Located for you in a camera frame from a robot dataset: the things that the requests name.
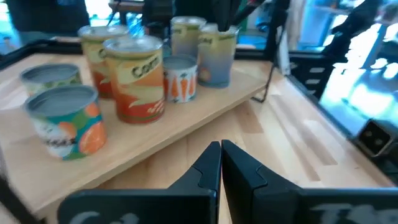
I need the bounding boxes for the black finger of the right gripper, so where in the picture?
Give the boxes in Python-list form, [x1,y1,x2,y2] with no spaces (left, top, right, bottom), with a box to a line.
[226,12,241,32]
[214,13,228,32]

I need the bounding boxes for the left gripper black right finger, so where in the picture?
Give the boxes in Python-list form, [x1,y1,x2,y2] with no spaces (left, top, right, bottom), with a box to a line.
[221,139,398,224]

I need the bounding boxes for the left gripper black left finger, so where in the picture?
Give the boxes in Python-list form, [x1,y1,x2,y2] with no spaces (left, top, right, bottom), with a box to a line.
[57,141,223,224]

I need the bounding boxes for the tall grey peach can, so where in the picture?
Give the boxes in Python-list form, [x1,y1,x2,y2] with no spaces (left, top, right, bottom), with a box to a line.
[170,16,207,60]
[197,23,239,89]

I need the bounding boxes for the short white carrots can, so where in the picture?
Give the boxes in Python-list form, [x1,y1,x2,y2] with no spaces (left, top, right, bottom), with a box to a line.
[162,54,199,104]

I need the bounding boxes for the tall orange corn can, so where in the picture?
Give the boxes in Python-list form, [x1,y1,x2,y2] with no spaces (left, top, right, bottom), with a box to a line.
[77,24,130,100]
[103,35,166,124]

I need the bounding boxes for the short mandarin oranges can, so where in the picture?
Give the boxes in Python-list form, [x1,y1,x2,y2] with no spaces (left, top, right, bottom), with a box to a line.
[23,85,108,162]

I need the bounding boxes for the short green peas can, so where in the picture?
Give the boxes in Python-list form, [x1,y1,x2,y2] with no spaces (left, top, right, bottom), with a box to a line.
[19,63,82,96]

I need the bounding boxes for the wooden shelf with black legs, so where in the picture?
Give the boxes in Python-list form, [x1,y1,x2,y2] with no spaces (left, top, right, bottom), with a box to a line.
[0,57,277,220]

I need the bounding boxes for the black outlet box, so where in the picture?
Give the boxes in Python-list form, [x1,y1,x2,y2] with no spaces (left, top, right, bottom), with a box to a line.
[353,119,393,157]

